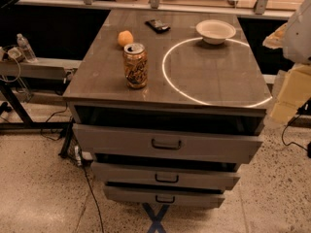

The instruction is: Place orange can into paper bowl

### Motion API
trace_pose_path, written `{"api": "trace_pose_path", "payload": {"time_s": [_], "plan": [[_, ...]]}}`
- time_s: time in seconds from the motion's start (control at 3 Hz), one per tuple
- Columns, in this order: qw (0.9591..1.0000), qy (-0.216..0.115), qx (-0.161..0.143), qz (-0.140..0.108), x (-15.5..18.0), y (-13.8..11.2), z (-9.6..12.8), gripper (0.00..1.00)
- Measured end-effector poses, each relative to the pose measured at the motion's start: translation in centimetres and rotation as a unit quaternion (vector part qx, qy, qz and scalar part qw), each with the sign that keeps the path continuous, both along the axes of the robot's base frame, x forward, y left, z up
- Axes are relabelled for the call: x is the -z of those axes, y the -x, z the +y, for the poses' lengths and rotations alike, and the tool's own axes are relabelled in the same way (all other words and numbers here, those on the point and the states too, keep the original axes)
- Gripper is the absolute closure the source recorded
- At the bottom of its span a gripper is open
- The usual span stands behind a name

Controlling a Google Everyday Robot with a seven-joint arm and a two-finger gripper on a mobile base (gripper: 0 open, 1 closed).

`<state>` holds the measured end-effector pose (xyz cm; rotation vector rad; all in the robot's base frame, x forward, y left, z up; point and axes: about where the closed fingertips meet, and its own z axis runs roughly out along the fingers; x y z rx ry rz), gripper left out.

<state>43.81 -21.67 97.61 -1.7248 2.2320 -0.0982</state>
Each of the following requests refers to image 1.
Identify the white paper bowl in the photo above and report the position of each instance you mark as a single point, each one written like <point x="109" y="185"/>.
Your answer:
<point x="214" y="31"/>

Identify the orange soda can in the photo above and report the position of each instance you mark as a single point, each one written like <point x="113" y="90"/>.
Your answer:
<point x="135" y="63"/>

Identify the grey drawer cabinet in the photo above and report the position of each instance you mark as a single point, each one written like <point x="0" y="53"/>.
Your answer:
<point x="191" y="87"/>

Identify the grey side bench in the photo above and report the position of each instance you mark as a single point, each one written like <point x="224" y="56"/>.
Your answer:
<point x="44" y="68"/>

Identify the orange fruit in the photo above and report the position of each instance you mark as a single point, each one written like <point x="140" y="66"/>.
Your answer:
<point x="125" y="38"/>

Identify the bottom grey drawer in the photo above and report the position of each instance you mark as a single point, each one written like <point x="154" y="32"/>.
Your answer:
<point x="152" y="196"/>

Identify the clear plastic water bottle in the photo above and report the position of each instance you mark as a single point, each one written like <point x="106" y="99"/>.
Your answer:
<point x="26" y="48"/>

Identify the black snack packet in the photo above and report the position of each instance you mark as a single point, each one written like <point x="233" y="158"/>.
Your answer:
<point x="157" y="25"/>

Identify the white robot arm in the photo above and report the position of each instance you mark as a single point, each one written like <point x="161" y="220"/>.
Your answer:
<point x="294" y="39"/>

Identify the middle grey drawer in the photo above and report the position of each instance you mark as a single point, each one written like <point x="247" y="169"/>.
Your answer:
<point x="143" y="175"/>

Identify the top grey drawer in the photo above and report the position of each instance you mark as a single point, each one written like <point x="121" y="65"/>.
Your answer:
<point x="167" y="144"/>

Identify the grey drawer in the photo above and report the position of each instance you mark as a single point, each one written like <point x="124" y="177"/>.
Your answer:
<point x="143" y="175"/>
<point x="167" y="144"/>
<point x="152" y="196"/>

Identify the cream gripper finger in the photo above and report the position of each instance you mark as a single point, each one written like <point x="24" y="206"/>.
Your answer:
<point x="275" y="39"/>
<point x="294" y="93"/>

